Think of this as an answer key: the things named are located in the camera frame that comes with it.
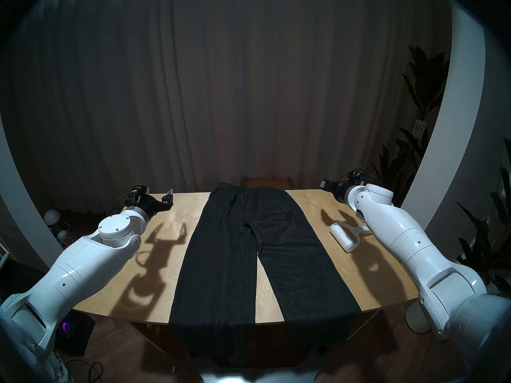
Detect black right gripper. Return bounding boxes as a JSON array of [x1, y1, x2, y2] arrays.
[[320, 180, 353, 203]]

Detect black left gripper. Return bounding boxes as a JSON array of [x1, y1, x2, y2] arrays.
[[127, 190, 174, 223]]

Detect white lint roller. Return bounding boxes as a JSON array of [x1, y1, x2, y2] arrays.
[[330, 222, 372, 253]]

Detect dark grey drawstring pants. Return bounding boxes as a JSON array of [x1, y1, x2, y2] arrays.
[[170, 182, 362, 367]]

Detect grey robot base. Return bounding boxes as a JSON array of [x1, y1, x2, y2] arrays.
[[200, 366, 320, 383]]

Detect long pleated curtain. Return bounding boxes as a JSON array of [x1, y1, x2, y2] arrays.
[[0, 0, 452, 215]]

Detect wooden table leg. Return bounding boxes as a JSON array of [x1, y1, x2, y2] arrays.
[[347, 310, 380, 341], [131, 322, 168, 353]]

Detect wide white arch pillar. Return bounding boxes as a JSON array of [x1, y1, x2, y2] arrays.
[[393, 3, 485, 249]]

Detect narrow white arch pillar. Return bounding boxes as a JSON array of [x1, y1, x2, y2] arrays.
[[0, 111, 76, 285]]

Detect tall tagged leafy plant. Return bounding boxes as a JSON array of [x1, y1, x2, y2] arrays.
[[371, 45, 451, 221]]

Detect black computer with rgb fans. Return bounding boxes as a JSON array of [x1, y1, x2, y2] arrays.
[[0, 261, 96, 357]]

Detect dark leafy potted plant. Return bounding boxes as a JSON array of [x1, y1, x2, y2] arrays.
[[455, 137, 511, 295]]

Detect patterned cloth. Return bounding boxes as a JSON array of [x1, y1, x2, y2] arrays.
[[46, 350, 66, 383]]

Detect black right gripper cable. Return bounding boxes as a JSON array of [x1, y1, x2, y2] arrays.
[[339, 169, 382, 187]]

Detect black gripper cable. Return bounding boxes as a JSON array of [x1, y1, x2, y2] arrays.
[[339, 169, 382, 187], [108, 191, 134, 211]]

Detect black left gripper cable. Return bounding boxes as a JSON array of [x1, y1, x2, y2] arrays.
[[108, 191, 134, 211]]

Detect black floor cable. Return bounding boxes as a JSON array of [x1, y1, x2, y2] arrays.
[[72, 360, 104, 383]]

